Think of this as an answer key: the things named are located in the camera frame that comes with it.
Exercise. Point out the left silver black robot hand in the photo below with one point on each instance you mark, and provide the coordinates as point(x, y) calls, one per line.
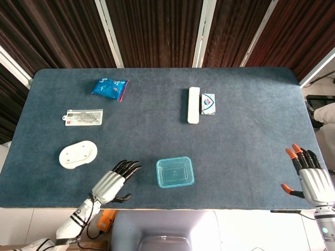
point(108, 184)

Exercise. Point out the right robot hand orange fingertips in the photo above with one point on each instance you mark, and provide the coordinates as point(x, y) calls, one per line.
point(315, 183)

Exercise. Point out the clear teal plastic container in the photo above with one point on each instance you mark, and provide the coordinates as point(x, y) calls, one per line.
point(175, 172)

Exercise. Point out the black electronic device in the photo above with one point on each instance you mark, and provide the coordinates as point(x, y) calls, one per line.
point(285, 211)

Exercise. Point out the small white blue packet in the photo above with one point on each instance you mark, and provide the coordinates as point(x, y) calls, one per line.
point(208, 103)

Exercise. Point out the orange handheld device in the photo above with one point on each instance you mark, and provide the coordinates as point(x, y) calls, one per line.
point(106, 221)

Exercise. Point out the white oval plastic base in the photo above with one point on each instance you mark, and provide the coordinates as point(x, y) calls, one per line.
point(77, 154)

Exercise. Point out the grey white robot torso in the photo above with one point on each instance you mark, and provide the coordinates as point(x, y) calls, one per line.
point(157, 227)

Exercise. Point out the ruler set in clear pouch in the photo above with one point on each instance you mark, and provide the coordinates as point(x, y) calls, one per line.
point(83, 117)

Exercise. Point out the person in white clothing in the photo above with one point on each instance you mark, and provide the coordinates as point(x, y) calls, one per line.
point(325, 112)

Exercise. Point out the blue felt table cloth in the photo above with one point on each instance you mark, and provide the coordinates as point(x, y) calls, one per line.
point(235, 157)

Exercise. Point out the blue snack bag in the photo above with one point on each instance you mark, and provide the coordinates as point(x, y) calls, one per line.
point(107, 89)

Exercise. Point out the long white plastic case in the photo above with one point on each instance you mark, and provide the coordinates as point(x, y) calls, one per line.
point(193, 104)

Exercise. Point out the dark brown curtain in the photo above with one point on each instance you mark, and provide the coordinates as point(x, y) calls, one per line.
point(157, 31)

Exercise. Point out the white frame post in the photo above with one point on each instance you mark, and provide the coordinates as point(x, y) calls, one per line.
point(318, 69)
point(258, 34)
point(108, 34)
point(204, 34)
point(15, 66)

